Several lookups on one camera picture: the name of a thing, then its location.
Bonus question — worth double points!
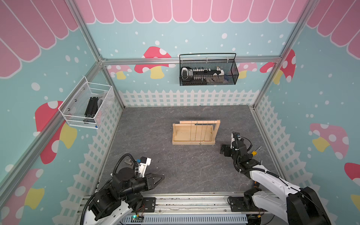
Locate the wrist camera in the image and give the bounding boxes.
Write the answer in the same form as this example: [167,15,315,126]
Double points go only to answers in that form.
[231,132,241,150]
[136,157,152,178]

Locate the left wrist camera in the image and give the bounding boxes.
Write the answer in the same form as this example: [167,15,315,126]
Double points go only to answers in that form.
[136,157,152,178]

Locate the green lit circuit board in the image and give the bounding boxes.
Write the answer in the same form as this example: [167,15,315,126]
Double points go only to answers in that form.
[131,215,144,223]

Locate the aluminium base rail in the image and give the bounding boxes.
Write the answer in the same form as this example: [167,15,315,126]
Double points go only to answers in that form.
[73,192,313,225]

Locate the wooden jewelry display stand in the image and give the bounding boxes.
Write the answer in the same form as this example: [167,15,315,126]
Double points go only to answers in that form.
[172,120,220,145]

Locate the yellow handled screwdriver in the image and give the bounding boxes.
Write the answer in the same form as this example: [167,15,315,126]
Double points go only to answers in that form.
[251,146,262,156]

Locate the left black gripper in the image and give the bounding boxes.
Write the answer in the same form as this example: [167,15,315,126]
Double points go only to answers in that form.
[120,173,165,198]

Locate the black box in white basket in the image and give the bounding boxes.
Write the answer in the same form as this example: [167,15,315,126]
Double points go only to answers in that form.
[84,97,98,118]

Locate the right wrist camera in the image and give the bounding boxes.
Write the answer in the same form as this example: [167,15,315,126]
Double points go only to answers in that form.
[231,132,241,150]

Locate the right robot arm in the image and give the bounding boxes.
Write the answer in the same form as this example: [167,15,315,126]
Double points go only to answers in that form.
[220,132,331,225]

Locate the black wire mesh basket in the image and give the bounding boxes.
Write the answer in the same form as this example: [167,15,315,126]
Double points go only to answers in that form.
[179,53,239,86]

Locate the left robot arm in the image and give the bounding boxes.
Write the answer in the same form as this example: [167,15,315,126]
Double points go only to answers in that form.
[79,153,165,225]

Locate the white wire mesh basket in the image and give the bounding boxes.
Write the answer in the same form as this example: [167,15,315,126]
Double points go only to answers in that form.
[59,77,115,129]

